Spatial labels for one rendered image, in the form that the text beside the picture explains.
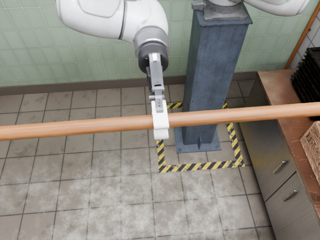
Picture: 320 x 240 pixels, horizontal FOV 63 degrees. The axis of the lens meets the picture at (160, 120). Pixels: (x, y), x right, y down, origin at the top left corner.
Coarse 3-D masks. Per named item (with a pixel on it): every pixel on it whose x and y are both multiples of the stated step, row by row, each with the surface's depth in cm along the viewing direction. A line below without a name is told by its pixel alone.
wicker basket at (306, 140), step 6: (318, 120) 112; (312, 126) 113; (318, 126) 109; (306, 132) 117; (312, 132) 113; (318, 132) 109; (300, 138) 122; (306, 138) 118; (312, 138) 114; (318, 138) 110; (306, 144) 118; (312, 144) 121; (318, 144) 110; (306, 150) 119; (312, 150) 115; (318, 150) 119; (312, 156) 114; (318, 156) 118; (312, 162) 115; (318, 162) 111; (312, 168) 114; (318, 168) 110; (318, 174) 111; (318, 180) 111
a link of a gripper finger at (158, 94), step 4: (160, 88) 53; (156, 92) 54; (160, 92) 54; (156, 96) 54; (160, 96) 54; (156, 100) 54; (160, 100) 54; (156, 104) 53; (160, 104) 53; (156, 108) 52; (160, 108) 52; (160, 112) 53
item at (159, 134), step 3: (153, 129) 55; (165, 129) 55; (156, 132) 55; (159, 132) 55; (162, 132) 55; (165, 132) 55; (156, 135) 54; (159, 135) 54; (162, 135) 54; (165, 135) 54; (168, 135) 55; (156, 138) 54; (159, 138) 54; (162, 138) 54; (165, 138) 55
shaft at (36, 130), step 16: (192, 112) 54; (208, 112) 54; (224, 112) 54; (240, 112) 54; (256, 112) 54; (272, 112) 54; (288, 112) 55; (304, 112) 55; (0, 128) 52; (16, 128) 52; (32, 128) 52; (48, 128) 52; (64, 128) 52; (80, 128) 52; (96, 128) 53; (112, 128) 53; (128, 128) 53; (144, 128) 54
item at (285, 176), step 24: (264, 72) 149; (288, 72) 149; (264, 96) 144; (288, 96) 139; (264, 120) 147; (288, 120) 130; (312, 120) 130; (264, 144) 149; (288, 144) 122; (264, 168) 151; (288, 168) 125; (264, 192) 153; (288, 192) 126; (312, 192) 109; (288, 216) 128; (312, 216) 108
